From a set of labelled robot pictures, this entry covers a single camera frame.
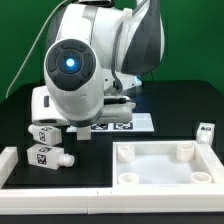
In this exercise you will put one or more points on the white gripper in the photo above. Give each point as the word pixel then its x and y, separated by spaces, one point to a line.
pixel 44 112

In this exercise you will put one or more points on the white square table top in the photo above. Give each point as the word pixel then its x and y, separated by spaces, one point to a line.
pixel 165 163

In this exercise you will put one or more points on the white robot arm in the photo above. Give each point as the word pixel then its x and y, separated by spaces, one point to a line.
pixel 92 52

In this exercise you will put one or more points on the paper sheet with tags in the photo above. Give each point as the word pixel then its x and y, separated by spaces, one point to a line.
pixel 141 122

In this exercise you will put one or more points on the white U-shaped fence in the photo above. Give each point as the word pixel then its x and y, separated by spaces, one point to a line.
pixel 121 198

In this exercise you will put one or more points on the black camera stand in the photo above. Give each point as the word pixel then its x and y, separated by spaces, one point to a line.
pixel 98 3

